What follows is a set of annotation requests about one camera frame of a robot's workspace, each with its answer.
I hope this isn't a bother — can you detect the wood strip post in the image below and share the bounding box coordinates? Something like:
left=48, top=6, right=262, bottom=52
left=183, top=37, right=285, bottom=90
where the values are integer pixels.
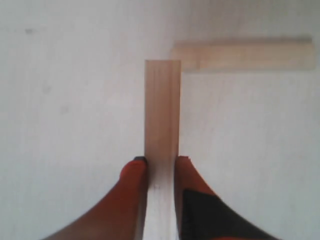
left=170, top=37, right=317, bottom=72

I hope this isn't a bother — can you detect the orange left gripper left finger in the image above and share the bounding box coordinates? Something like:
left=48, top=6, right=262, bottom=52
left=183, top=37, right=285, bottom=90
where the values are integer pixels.
left=47, top=156, right=148, bottom=240

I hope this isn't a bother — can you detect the wood strip front bar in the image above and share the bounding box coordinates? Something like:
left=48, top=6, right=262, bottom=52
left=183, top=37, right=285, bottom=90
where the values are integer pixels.
left=143, top=60, right=182, bottom=240

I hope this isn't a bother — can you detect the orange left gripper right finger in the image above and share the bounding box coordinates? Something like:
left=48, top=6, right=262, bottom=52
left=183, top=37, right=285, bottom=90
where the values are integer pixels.
left=174, top=156, right=274, bottom=240

